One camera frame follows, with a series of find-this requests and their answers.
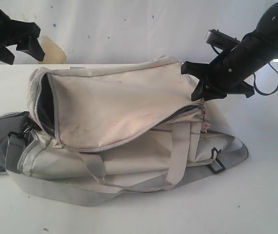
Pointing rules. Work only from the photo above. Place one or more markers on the white canvas duffel bag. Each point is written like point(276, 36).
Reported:
point(92, 133)

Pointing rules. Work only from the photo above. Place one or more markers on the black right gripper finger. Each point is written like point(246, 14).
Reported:
point(201, 91)

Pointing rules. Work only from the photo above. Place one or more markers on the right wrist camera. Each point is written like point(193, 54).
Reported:
point(219, 40)

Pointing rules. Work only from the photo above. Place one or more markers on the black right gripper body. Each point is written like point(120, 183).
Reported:
point(221, 79)

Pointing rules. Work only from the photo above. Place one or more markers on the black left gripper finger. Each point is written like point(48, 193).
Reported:
point(6, 56)
point(31, 46)

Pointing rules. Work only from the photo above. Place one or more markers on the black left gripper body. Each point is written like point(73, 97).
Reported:
point(13, 31)

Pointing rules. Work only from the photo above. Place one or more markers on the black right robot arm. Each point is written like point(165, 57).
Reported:
point(238, 59)

